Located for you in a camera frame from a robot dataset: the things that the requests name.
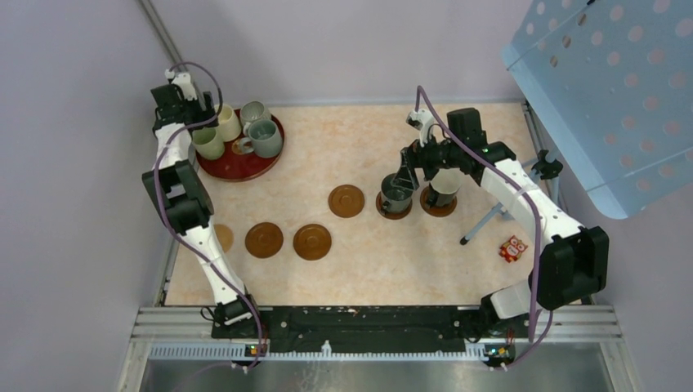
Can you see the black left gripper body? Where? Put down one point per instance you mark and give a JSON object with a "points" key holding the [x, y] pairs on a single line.
{"points": [[192, 108]]}

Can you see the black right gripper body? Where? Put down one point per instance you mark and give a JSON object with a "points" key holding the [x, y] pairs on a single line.
{"points": [[432, 156]]}

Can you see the dark green mug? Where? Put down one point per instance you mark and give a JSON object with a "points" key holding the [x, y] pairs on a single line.
{"points": [[395, 199]]}

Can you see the small white cup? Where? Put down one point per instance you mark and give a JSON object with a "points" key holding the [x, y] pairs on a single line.
{"points": [[443, 188]]}

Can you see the pale green mug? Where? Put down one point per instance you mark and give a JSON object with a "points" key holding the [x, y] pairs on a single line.
{"points": [[208, 143]]}

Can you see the cream ceramic cup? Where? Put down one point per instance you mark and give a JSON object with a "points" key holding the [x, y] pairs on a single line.
{"points": [[228, 126]]}

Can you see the grey ribbed cup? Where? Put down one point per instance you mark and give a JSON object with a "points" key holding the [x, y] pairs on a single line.
{"points": [[253, 111]]}

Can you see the grey green mug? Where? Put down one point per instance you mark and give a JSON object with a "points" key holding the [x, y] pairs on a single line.
{"points": [[261, 138]]}

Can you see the light brown wooden coaster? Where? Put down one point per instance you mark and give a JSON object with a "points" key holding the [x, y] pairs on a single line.
{"points": [[264, 240]]}

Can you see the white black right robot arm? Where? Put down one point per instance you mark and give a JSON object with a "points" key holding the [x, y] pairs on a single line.
{"points": [[572, 259]]}

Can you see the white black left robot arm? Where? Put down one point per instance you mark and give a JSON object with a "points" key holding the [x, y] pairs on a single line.
{"points": [[183, 204]]}

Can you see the dark red round tray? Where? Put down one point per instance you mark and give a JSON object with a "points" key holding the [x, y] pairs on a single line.
{"points": [[235, 166]]}

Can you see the grey tripod stand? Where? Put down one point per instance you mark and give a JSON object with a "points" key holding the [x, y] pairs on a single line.
{"points": [[544, 167]]}

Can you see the red owl sticker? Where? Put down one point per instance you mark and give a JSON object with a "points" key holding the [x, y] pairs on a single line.
{"points": [[512, 249]]}

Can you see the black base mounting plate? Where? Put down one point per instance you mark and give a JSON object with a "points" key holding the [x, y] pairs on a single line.
{"points": [[388, 329]]}

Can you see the blue perforated metal panel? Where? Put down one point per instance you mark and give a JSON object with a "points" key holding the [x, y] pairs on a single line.
{"points": [[611, 83]]}

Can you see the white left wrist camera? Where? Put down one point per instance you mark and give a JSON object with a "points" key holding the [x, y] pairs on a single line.
{"points": [[185, 82]]}

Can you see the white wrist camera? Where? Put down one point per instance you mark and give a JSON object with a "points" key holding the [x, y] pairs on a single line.
{"points": [[422, 120], [185, 82]]}

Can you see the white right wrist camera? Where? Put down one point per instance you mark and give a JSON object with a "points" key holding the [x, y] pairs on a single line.
{"points": [[422, 120]]}

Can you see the aluminium frame rail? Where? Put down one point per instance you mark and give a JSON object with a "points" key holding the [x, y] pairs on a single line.
{"points": [[181, 333]]}

